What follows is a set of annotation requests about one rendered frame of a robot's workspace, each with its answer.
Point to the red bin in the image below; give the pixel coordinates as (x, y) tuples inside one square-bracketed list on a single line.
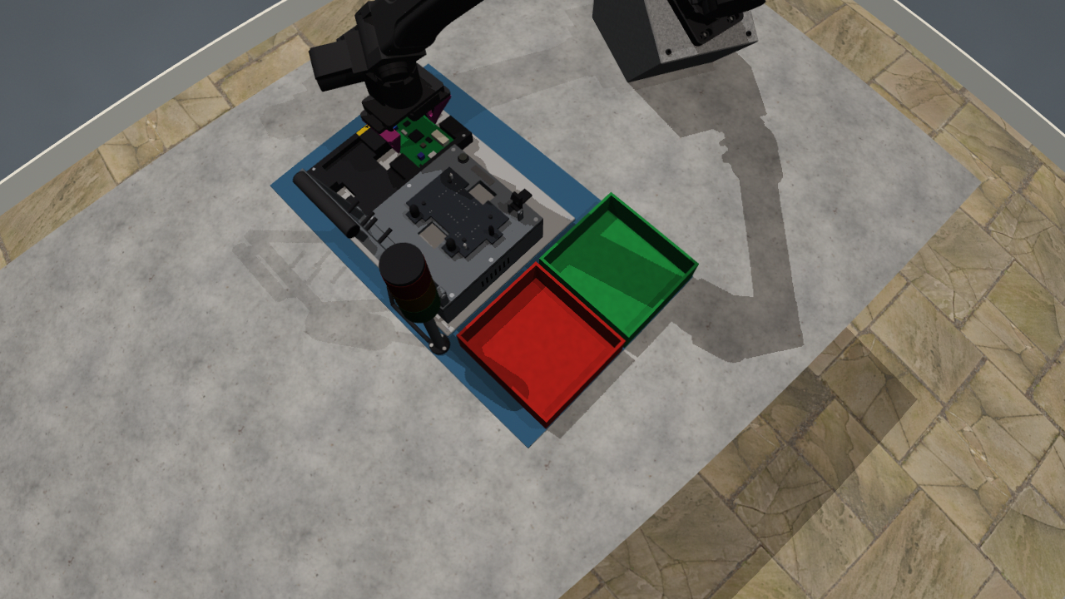
[(540, 343)]

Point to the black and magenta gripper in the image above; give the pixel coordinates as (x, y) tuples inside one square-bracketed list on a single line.
[(413, 98)]

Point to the green circuit board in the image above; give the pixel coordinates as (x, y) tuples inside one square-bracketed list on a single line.
[(421, 139)]

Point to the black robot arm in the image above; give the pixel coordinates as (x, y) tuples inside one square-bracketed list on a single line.
[(405, 28)]

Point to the green open-top bin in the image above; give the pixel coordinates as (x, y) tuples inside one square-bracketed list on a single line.
[(616, 259)]

